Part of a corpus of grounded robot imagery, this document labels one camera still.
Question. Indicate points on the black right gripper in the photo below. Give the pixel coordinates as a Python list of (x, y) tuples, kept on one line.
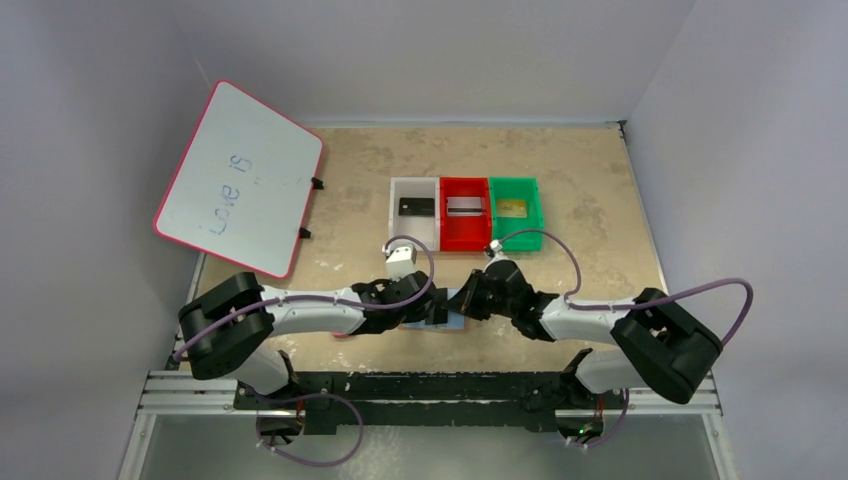
[(474, 298)]

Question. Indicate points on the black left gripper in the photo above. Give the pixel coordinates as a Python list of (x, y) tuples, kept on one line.
[(417, 315)]

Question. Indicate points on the brown leather card holder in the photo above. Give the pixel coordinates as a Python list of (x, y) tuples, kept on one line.
[(457, 322)]

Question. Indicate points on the red plastic bin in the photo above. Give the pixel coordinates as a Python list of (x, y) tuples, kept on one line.
[(464, 234)]

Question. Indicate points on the white plastic bin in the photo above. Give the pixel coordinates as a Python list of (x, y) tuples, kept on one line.
[(425, 229)]

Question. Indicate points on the green plastic bin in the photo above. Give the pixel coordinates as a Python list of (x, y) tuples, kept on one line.
[(525, 188)]

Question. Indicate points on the pink framed whiteboard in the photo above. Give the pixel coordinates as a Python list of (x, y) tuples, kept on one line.
[(242, 187)]

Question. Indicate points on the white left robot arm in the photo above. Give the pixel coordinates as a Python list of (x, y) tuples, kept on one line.
[(225, 329)]

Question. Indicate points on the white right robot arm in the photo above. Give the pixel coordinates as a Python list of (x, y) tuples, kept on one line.
[(651, 341)]

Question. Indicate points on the silver striped card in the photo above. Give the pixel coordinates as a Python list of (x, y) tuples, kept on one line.
[(464, 206)]

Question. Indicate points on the gold card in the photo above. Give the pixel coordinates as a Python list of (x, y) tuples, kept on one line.
[(511, 208)]

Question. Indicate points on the black card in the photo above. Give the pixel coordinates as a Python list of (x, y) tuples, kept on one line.
[(416, 206)]

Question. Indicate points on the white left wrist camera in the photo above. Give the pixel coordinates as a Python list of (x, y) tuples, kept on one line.
[(400, 260)]

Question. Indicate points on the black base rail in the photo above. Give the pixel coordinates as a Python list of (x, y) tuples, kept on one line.
[(538, 402)]

